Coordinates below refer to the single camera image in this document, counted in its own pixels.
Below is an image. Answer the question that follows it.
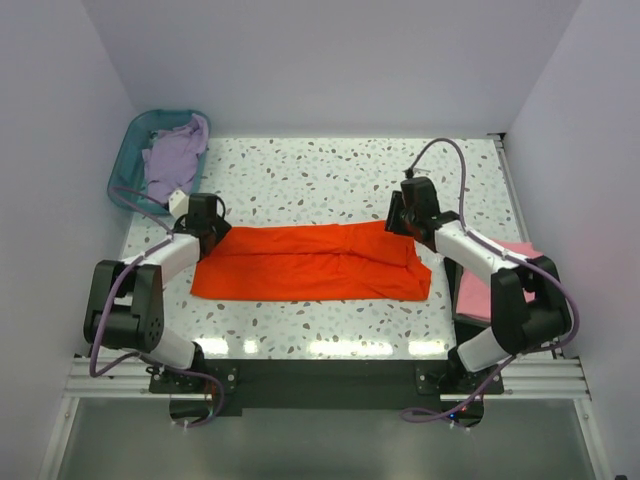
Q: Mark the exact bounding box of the orange t shirt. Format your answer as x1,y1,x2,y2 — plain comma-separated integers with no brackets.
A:
191,220,432,302

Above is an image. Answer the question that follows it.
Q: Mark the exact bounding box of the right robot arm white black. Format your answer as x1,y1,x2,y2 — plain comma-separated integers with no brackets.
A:
385,177,579,393

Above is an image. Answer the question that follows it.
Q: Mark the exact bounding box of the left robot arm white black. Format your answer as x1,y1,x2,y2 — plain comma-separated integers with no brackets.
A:
83,190,231,392

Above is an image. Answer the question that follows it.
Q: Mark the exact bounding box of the lilac t shirt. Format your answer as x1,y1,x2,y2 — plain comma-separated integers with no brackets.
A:
142,114,209,204

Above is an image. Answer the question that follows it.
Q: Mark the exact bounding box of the teal plastic basket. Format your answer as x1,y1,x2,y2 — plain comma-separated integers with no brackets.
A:
107,109,211,216

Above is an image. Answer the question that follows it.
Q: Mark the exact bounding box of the pink folded t shirt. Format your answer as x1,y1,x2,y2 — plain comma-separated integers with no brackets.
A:
455,241,542,324

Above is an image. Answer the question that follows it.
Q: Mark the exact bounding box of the black folded t shirt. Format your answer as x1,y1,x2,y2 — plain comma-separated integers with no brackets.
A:
443,258,491,345

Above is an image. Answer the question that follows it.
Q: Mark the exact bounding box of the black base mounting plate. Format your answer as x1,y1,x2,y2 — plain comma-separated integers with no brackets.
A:
146,359,504,419

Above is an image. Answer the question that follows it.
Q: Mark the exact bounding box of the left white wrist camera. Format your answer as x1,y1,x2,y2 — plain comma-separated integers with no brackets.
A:
168,189,190,219

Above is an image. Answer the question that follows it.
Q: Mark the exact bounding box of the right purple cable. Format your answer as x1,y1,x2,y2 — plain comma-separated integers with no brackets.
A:
398,138,582,426

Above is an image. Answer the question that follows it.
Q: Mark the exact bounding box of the purple cable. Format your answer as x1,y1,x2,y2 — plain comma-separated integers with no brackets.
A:
88,186,231,427
398,138,582,426

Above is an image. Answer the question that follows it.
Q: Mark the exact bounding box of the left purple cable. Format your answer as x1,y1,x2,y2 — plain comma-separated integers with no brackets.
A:
88,186,231,427

